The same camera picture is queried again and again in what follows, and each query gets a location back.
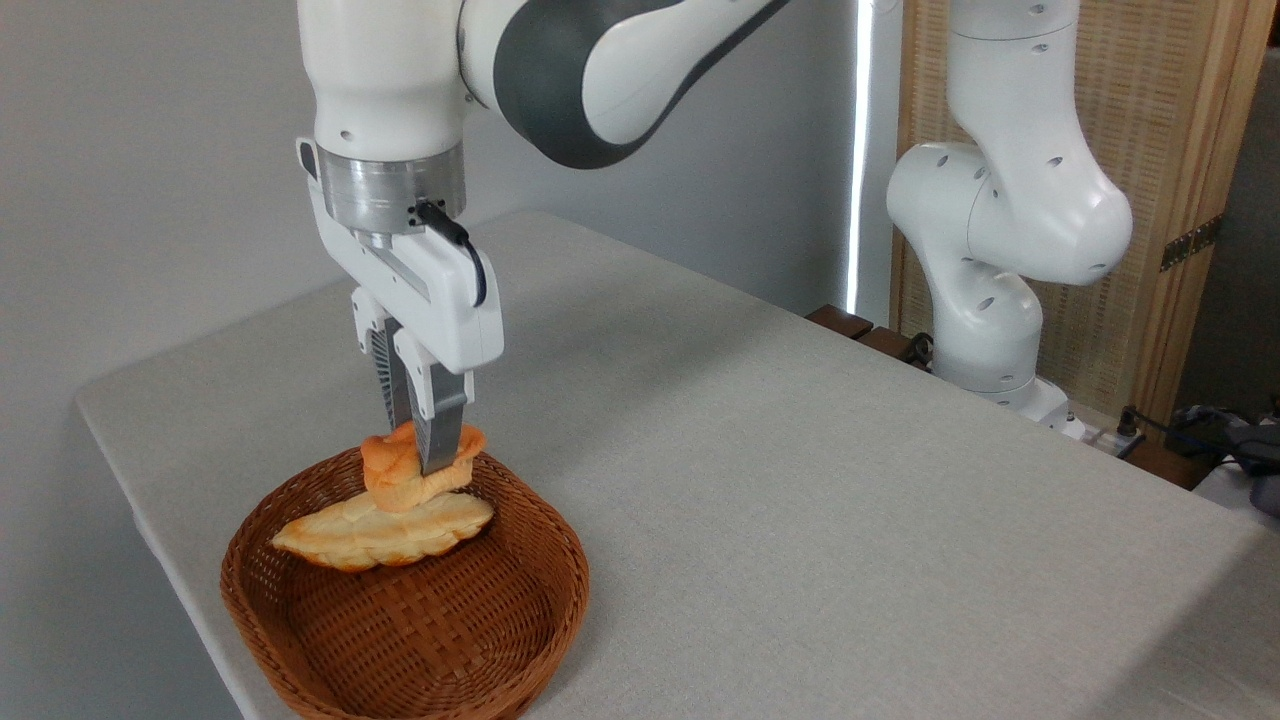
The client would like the black cable bundle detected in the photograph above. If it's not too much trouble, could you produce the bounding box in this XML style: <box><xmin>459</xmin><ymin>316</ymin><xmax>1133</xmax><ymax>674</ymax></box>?
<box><xmin>1140</xmin><ymin>398</ymin><xmax>1280</xmax><ymax>518</ymax></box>

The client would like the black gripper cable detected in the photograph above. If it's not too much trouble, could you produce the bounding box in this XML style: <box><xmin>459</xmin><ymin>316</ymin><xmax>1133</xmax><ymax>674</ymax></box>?
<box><xmin>409</xmin><ymin>199</ymin><xmax>489</xmax><ymax>309</ymax></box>

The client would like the long pale bread loaf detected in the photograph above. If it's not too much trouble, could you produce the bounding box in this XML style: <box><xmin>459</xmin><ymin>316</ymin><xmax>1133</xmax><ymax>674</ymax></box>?
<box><xmin>271</xmin><ymin>491</ymin><xmax>496</xmax><ymax>574</ymax></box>

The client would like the white power strip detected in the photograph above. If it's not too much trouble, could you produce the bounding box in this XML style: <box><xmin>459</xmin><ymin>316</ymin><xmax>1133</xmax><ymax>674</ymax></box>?
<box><xmin>1058</xmin><ymin>414</ymin><xmax>1147</xmax><ymax>462</ymax></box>

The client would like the brown wicker basket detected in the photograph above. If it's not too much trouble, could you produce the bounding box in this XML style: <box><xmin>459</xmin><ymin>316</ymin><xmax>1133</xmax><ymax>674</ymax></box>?
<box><xmin>219</xmin><ymin>445</ymin><xmax>592</xmax><ymax>720</ymax></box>

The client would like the grey fabric tablecloth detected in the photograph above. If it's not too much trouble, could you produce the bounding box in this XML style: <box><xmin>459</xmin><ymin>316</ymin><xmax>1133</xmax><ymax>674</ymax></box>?
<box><xmin>74</xmin><ymin>210</ymin><xmax>1280</xmax><ymax>720</ymax></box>

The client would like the dark brown wooden block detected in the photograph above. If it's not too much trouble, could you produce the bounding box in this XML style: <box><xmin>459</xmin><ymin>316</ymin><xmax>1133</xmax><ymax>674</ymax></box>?
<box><xmin>857</xmin><ymin>325</ymin><xmax>917</xmax><ymax>363</ymax></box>
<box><xmin>805</xmin><ymin>304</ymin><xmax>877</xmax><ymax>342</ymax></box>
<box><xmin>1128</xmin><ymin>440</ymin><xmax>1213</xmax><ymax>492</ymax></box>

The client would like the round orange bread bun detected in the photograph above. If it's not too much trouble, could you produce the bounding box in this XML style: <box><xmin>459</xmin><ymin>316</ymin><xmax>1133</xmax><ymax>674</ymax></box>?
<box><xmin>359</xmin><ymin>419</ymin><xmax>489</xmax><ymax>515</ymax></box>

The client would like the dark metal screen hinge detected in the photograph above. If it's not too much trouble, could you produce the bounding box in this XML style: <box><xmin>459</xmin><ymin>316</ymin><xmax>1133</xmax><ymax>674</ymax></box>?
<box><xmin>1159</xmin><ymin>214</ymin><xmax>1224</xmax><ymax>274</ymax></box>

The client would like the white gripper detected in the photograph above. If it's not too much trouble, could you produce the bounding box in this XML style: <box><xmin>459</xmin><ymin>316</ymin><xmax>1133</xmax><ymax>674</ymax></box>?
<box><xmin>296</xmin><ymin>137</ymin><xmax>505</xmax><ymax>477</ymax></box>

